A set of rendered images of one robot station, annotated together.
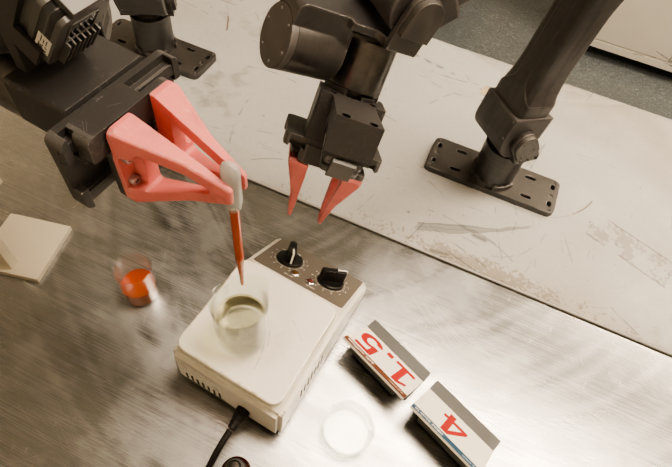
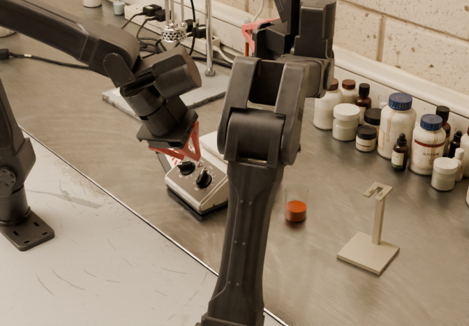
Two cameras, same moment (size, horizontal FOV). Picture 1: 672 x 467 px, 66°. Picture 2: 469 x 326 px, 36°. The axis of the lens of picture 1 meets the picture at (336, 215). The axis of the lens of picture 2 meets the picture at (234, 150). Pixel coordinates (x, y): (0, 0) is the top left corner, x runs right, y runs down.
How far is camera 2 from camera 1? 1.46 m
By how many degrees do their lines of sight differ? 92
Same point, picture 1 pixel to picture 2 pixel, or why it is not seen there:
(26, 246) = (366, 248)
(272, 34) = (194, 73)
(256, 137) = (171, 290)
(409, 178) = (74, 232)
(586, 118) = not seen: outside the picture
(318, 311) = (207, 139)
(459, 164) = (28, 226)
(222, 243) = not seen: hidden behind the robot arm
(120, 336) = (311, 202)
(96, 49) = (281, 29)
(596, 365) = (70, 139)
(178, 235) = not seen: hidden behind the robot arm
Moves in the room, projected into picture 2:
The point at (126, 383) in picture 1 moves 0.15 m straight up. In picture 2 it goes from (311, 186) to (315, 119)
